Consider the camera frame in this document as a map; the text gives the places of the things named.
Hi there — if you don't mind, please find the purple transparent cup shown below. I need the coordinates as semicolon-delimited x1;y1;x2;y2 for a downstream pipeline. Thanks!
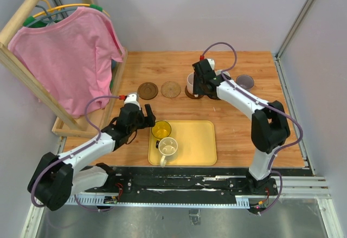
236;74;255;91

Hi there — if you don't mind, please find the wooden clothes rack frame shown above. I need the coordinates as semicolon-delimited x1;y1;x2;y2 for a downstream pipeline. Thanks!
1;0;127;138

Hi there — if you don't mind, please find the yellow plastic tray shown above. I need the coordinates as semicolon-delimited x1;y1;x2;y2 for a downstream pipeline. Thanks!
148;120;217;166

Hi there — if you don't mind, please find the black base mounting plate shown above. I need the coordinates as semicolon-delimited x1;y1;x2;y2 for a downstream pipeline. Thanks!
88;167;279;205

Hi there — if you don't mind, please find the pink mug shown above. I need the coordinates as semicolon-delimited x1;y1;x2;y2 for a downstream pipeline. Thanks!
187;73;194;94

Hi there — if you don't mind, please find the grey clothes hanger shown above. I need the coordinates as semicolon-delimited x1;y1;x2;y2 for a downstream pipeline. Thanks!
23;5;77;27

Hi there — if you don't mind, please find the yellow transparent cup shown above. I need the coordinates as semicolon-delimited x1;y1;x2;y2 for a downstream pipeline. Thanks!
151;121;172;139

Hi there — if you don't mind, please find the wooden hanging rod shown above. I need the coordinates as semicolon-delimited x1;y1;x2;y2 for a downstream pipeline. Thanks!
1;0;39;46

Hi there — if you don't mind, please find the dark brown coaster far left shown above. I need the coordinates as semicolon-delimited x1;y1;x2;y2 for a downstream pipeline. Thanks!
137;82;158;100

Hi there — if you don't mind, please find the light woven rattan coaster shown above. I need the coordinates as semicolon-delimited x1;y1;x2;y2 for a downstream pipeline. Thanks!
160;81;181;98

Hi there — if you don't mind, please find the beige smiley mug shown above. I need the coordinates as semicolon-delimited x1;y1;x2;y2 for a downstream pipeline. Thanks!
158;137;178;168

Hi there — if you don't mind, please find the yellow clothes hanger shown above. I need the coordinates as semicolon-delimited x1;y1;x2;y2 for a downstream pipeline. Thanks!
34;0;110;17

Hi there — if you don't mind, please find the dark brown coaster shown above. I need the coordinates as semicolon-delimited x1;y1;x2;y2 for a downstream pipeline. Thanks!
137;82;158;100
185;86;203;99

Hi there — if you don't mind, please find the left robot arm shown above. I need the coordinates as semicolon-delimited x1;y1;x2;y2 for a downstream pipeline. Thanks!
28;103;156;211

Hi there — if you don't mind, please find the pink t-shirt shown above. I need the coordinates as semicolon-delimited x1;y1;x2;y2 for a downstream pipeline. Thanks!
8;7;124;118

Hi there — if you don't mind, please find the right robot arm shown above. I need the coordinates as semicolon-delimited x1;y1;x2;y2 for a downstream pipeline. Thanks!
192;59;290;195

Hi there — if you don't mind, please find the dark brown coaster middle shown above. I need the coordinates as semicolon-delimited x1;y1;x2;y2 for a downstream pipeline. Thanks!
185;86;203;99

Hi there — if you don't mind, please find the white mug green handle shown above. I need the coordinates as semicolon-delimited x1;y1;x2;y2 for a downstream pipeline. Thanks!
215;70;231;80

